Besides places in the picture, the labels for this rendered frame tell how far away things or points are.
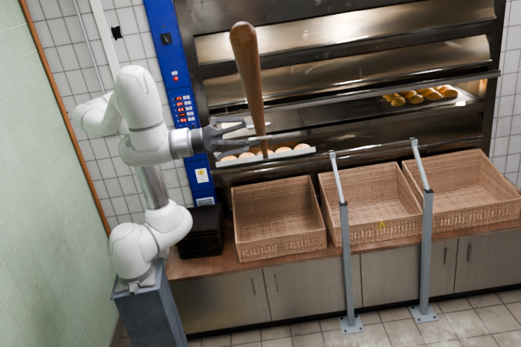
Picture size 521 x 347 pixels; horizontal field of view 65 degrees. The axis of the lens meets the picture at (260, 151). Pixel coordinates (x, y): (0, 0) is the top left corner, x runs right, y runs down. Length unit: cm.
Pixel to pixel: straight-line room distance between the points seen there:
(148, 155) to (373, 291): 199
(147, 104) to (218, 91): 146
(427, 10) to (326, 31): 61
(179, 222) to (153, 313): 43
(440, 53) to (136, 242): 209
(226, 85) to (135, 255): 121
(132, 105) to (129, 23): 145
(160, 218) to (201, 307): 102
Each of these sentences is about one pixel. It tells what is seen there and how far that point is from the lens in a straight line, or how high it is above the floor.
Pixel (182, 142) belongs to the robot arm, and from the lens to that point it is 118.
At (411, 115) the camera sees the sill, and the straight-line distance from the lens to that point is 288.
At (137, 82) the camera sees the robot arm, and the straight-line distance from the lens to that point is 115.
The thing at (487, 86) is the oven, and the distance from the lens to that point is 305.
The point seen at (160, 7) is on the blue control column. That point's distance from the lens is 249.
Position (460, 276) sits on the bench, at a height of 24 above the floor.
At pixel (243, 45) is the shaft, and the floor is 216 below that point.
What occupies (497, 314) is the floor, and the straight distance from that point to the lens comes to 316.
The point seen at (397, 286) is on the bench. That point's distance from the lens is 287.
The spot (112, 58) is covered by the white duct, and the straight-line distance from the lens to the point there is 261.
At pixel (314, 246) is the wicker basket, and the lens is 261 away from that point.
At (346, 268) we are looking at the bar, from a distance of 259.
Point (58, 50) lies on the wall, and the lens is 272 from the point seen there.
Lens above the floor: 224
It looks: 25 degrees down
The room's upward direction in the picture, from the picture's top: 9 degrees counter-clockwise
